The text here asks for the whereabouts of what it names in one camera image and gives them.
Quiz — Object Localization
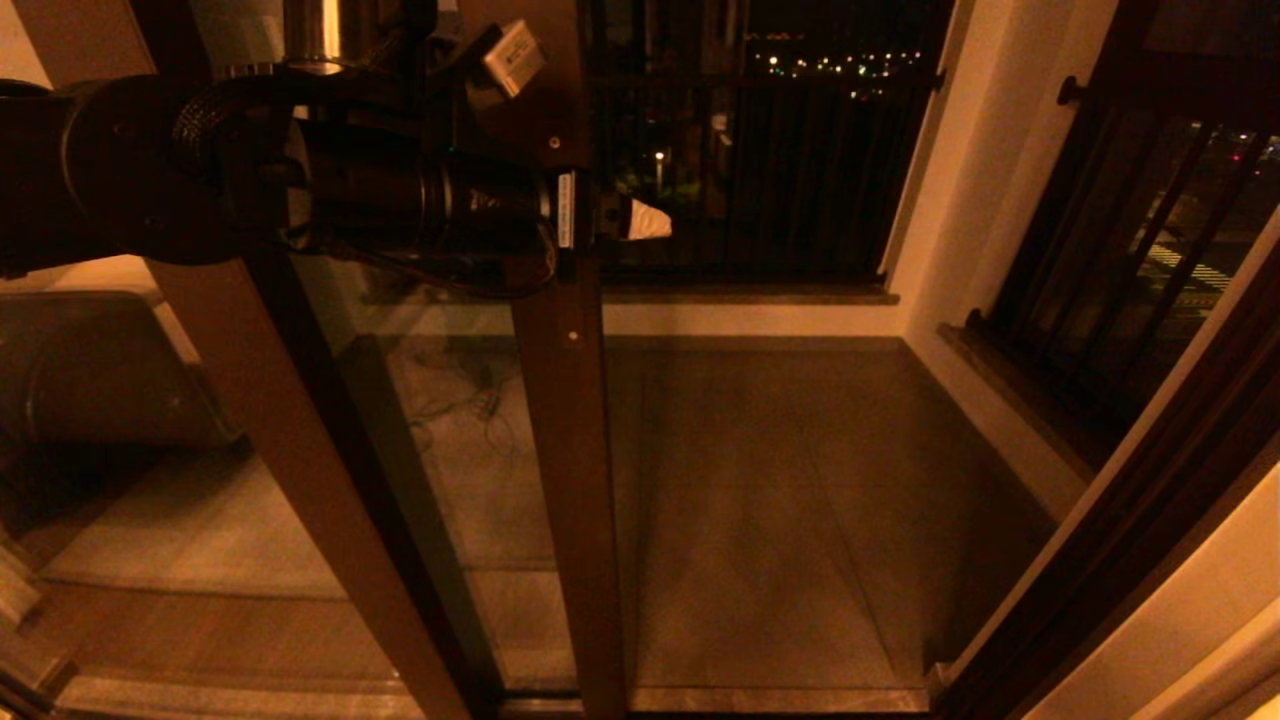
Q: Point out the brown framed sliding glass door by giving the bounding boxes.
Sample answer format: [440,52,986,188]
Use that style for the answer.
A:
[130,0,633,720]

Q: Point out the brown framed fixed glass panel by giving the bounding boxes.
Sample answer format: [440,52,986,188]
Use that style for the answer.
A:
[0,0,501,720]

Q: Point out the black balcony railing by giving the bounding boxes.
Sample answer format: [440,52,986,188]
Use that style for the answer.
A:
[965,0,1280,441]

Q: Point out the metal floor door track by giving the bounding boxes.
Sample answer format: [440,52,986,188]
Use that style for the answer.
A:
[500,685,941,720]

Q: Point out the recessed door handle plate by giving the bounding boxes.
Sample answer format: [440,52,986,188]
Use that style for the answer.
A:
[535,120,601,351]

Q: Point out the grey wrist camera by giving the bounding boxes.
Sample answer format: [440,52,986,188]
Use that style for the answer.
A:
[470,18,548,101]

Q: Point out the braided sleeve cable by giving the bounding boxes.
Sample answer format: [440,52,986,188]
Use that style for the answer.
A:
[175,75,311,201]

